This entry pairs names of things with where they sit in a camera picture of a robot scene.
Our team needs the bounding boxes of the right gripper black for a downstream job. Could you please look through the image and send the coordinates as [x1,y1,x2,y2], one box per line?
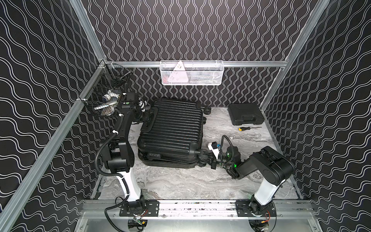
[199,152,233,170]

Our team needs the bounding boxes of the black hard-shell suitcase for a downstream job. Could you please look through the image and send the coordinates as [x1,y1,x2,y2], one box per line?
[137,98,205,169]

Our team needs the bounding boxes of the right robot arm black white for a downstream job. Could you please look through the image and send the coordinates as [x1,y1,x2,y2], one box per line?
[198,143,295,217]

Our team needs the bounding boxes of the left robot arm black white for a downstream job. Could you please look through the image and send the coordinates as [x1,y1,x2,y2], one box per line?
[95,92,157,215]

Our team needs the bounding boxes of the silver items in mesh basket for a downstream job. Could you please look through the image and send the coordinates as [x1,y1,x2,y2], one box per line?
[93,90,121,117]

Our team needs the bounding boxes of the yellow black screwdriver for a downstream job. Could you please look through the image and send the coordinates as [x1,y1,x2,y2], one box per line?
[238,127,261,131]

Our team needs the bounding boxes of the pink triangle card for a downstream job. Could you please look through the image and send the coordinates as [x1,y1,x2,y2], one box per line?
[167,61,189,85]

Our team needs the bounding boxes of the black plastic tool case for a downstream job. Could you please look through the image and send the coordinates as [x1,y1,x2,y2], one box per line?
[228,103,264,126]

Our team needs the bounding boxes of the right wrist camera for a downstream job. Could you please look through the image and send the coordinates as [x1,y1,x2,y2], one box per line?
[208,142,220,159]

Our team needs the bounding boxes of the black wire mesh basket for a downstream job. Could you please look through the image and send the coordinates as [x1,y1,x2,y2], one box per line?
[83,63,133,118]

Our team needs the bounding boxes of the black corrugated cable conduit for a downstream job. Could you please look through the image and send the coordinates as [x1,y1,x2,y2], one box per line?
[95,115,124,177]

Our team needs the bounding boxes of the clear wall basket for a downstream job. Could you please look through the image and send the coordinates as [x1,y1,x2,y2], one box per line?
[159,60,225,86]

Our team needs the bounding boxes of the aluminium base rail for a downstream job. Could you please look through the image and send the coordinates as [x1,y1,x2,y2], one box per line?
[78,199,315,220]

